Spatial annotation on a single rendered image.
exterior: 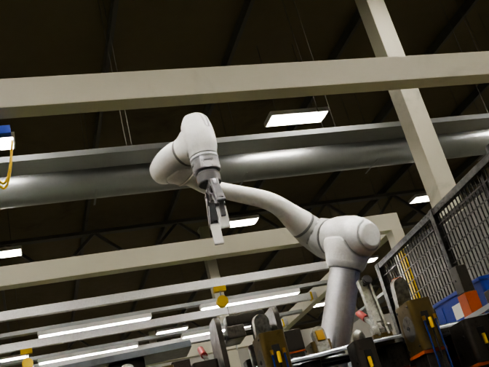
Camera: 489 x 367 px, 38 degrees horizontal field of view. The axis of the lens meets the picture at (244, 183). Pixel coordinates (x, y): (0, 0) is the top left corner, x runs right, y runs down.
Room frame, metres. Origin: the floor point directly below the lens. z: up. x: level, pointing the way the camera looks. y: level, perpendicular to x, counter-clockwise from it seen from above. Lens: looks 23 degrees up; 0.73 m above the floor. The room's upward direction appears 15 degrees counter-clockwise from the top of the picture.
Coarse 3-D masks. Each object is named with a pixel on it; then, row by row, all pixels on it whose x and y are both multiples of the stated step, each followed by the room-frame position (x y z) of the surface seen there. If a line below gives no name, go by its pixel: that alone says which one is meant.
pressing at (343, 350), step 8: (440, 328) 1.80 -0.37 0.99; (392, 336) 1.77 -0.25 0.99; (400, 336) 1.77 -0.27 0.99; (376, 344) 1.86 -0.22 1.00; (384, 344) 1.90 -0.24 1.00; (320, 352) 1.76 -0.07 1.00; (328, 352) 1.74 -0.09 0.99; (336, 352) 1.82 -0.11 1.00; (344, 352) 1.84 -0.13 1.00; (296, 360) 1.72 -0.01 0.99; (304, 360) 1.81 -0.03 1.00; (328, 360) 1.92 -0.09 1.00; (336, 360) 1.96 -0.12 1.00; (344, 360) 1.97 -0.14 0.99
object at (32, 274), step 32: (384, 224) 8.59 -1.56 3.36; (96, 256) 7.36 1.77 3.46; (128, 256) 7.48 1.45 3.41; (160, 256) 7.60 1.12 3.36; (192, 256) 7.72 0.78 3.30; (224, 256) 7.95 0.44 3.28; (0, 288) 7.07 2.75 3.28; (288, 288) 10.23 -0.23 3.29; (320, 288) 11.03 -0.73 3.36; (96, 320) 9.26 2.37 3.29; (288, 320) 12.63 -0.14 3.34; (64, 352) 10.58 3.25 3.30; (192, 352) 13.24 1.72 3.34
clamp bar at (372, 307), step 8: (368, 280) 2.02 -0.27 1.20; (360, 288) 2.05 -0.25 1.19; (368, 288) 2.06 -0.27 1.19; (368, 296) 2.05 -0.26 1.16; (368, 304) 2.04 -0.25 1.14; (376, 304) 2.05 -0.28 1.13; (368, 312) 2.04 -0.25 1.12; (376, 312) 2.05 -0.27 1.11; (376, 320) 2.04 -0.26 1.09; (384, 320) 2.04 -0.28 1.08
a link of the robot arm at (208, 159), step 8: (200, 152) 2.00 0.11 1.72; (208, 152) 2.01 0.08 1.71; (192, 160) 2.02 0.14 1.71; (200, 160) 2.00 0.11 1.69; (208, 160) 2.01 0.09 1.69; (216, 160) 2.02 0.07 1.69; (192, 168) 2.05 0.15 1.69; (200, 168) 2.01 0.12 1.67; (208, 168) 2.02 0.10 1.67; (216, 168) 2.04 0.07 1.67
